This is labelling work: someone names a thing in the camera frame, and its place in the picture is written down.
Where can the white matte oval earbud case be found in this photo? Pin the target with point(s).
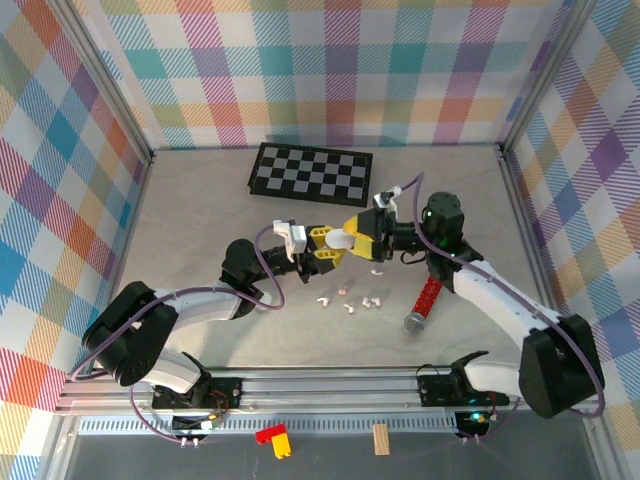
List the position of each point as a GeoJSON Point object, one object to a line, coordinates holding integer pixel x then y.
{"type": "Point", "coordinates": [340, 238]}

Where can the white stem earbud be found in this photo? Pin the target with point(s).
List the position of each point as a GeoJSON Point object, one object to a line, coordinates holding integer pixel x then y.
{"type": "Point", "coordinates": [348, 307]}
{"type": "Point", "coordinates": [324, 300]}

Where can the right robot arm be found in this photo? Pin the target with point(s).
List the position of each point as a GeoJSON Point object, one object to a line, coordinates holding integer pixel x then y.
{"type": "Point", "coordinates": [500, 295]}

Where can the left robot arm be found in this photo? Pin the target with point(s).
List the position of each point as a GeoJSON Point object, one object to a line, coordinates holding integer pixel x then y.
{"type": "Point", "coordinates": [200, 305]}

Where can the black grey checkerboard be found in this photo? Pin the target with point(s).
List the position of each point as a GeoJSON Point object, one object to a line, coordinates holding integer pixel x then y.
{"type": "Point", "coordinates": [310, 172]}

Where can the red glitter microphone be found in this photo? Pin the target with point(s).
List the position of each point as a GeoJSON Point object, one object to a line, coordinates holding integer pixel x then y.
{"type": "Point", "coordinates": [425, 300]}

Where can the black electronics board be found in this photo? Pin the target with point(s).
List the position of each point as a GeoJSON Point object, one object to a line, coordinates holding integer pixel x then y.
{"type": "Point", "coordinates": [472, 422]}
{"type": "Point", "coordinates": [190, 425]}

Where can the red toy brick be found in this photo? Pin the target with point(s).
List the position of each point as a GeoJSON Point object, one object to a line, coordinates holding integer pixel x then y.
{"type": "Point", "coordinates": [267, 435]}

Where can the wooden block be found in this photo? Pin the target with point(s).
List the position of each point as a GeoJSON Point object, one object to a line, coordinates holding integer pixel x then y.
{"type": "Point", "coordinates": [381, 440]}

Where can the yellow toy brick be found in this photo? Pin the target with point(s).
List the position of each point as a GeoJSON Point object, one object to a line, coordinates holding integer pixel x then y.
{"type": "Point", "coordinates": [282, 447]}

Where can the aluminium side rail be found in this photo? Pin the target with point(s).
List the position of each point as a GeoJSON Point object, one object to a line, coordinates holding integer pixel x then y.
{"type": "Point", "coordinates": [531, 225]}

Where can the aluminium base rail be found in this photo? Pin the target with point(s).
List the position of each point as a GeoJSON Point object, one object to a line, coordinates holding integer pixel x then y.
{"type": "Point", "coordinates": [325, 385]}

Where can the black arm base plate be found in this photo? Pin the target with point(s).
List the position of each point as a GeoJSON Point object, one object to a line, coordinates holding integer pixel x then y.
{"type": "Point", "coordinates": [435, 390]}
{"type": "Point", "coordinates": [230, 392]}

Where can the aluminium frame post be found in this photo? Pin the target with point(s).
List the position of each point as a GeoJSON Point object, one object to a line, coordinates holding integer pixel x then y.
{"type": "Point", "coordinates": [544, 75]}
{"type": "Point", "coordinates": [102, 75]}

